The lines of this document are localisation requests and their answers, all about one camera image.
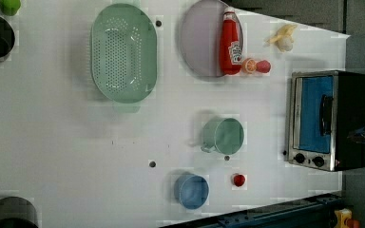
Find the toaster oven with blue door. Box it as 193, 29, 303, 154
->
287, 70, 365, 172

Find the plush strawberry toy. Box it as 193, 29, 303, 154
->
256, 60, 271, 73

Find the plush banana toy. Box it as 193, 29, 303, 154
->
266, 24, 297, 52

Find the orange slice toy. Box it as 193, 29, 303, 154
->
241, 58, 257, 74

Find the small red strawberry toy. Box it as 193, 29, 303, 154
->
233, 174, 246, 187

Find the green metal cup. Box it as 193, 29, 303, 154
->
201, 117, 244, 155

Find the red plush ketchup bottle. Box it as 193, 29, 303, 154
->
219, 7, 241, 75

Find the blue cup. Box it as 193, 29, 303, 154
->
174, 173, 209, 210

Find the grey round plate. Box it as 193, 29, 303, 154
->
180, 0, 243, 77

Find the black cylinder lower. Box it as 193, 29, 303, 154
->
0, 197, 39, 228

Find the blue metal frame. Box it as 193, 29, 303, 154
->
162, 194, 344, 228

